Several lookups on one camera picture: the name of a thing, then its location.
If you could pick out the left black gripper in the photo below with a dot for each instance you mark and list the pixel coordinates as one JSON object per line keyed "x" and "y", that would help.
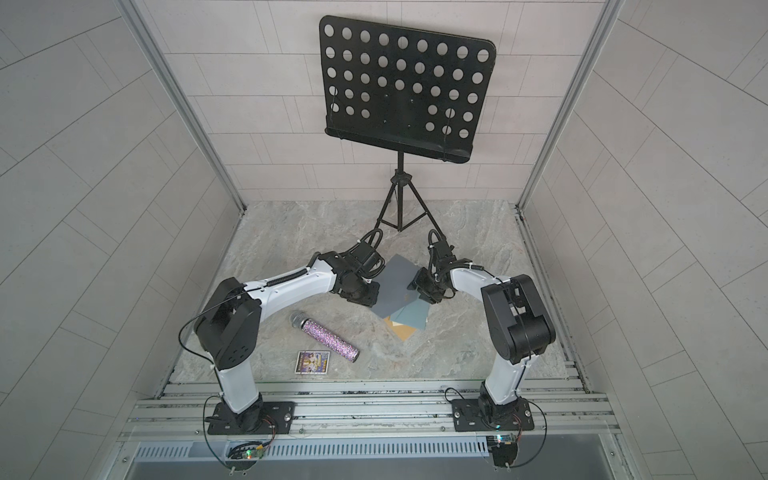
{"x": 370, "y": 299}

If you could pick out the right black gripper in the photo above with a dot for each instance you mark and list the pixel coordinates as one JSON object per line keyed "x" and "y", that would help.
{"x": 421, "y": 277}

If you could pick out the dark grey envelope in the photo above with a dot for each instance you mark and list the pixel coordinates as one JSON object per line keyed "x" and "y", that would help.
{"x": 394, "y": 281}

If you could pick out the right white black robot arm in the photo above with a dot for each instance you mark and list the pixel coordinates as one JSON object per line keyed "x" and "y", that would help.
{"x": 520, "y": 330}

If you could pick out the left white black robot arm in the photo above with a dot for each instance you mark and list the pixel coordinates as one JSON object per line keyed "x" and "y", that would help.
{"x": 228, "y": 327}

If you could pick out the blue-grey envelope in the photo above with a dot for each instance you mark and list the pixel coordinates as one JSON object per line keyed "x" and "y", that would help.
{"x": 413, "y": 315}

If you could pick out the tan brown envelope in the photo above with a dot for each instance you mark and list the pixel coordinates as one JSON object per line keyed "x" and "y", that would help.
{"x": 402, "y": 331}

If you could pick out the purple glitter microphone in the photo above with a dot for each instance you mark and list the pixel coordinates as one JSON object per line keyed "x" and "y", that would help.
{"x": 324, "y": 336}

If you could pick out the small colourful card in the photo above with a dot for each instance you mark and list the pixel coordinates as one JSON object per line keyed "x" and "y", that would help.
{"x": 312, "y": 362}

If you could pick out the right small circuit board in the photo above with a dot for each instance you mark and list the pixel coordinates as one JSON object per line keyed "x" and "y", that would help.
{"x": 503, "y": 450}

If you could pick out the small circuit board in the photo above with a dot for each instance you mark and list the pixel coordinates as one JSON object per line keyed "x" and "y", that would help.
{"x": 250, "y": 451}
{"x": 503, "y": 450}

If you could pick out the black perforated music stand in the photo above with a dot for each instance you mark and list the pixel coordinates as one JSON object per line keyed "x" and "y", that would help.
{"x": 411, "y": 91}

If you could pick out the left small circuit board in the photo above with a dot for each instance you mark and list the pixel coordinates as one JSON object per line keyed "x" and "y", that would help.
{"x": 250, "y": 451}

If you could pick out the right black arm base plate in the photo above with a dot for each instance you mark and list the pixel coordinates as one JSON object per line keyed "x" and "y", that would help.
{"x": 478, "y": 415}

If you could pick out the aluminium mounting rail frame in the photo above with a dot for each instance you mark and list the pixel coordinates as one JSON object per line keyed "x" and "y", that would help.
{"x": 363, "y": 420}

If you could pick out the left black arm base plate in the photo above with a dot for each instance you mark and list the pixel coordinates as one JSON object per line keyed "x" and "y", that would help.
{"x": 263, "y": 418}

